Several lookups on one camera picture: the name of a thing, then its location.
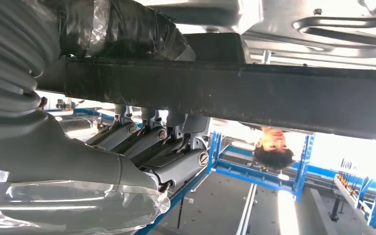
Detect blue metal shelf rack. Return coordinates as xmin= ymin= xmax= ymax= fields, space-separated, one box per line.
xmin=353 ymin=176 xmax=376 ymax=229
xmin=133 ymin=131 xmax=315 ymax=235

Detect person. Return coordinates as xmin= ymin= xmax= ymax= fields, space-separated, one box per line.
xmin=254 ymin=127 xmax=295 ymax=171

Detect stamped aluminium sheet panel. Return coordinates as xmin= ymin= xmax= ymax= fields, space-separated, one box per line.
xmin=136 ymin=0 xmax=376 ymax=71

